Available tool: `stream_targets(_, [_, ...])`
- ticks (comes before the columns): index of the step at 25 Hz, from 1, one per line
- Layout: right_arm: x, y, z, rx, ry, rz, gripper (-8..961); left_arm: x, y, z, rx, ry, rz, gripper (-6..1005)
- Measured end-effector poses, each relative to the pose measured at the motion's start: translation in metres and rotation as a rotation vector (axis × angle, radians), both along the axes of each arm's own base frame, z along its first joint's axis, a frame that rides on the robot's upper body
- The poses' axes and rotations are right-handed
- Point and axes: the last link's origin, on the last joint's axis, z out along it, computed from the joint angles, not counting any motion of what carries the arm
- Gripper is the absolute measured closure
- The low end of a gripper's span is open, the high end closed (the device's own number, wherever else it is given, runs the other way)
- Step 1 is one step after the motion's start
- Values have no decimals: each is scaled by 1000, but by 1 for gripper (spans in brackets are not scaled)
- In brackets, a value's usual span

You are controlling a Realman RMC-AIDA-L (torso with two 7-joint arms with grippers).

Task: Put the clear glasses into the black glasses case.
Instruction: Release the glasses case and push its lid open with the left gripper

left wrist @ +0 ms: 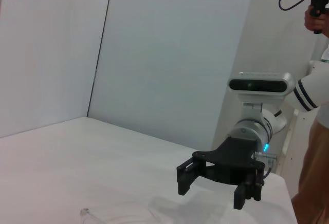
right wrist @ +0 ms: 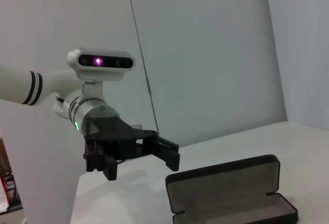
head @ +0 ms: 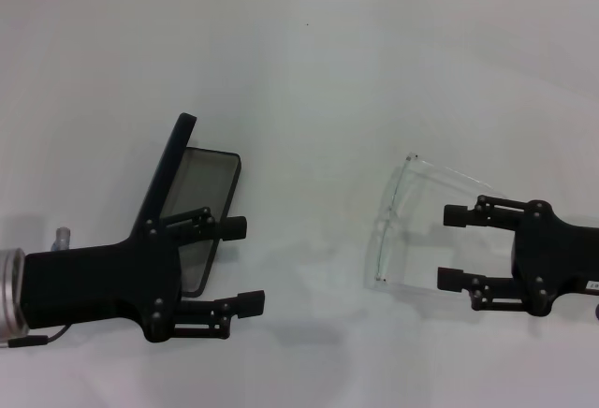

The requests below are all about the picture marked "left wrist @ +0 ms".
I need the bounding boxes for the person in brown trousers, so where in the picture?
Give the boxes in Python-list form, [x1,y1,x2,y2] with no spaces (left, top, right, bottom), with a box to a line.
[291,46,329,224]

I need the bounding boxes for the clear white glasses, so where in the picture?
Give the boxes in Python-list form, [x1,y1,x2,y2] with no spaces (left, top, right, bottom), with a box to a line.
[79,207,108,224]

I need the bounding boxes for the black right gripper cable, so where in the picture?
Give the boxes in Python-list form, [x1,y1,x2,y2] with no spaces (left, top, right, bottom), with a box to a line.
[262,166,273,183]

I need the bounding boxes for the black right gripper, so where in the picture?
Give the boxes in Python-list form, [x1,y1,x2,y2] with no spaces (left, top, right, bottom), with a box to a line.
[176,136,266,211]

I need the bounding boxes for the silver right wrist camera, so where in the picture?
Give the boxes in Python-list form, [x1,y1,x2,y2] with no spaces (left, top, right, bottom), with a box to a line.
[227,71,296,122]

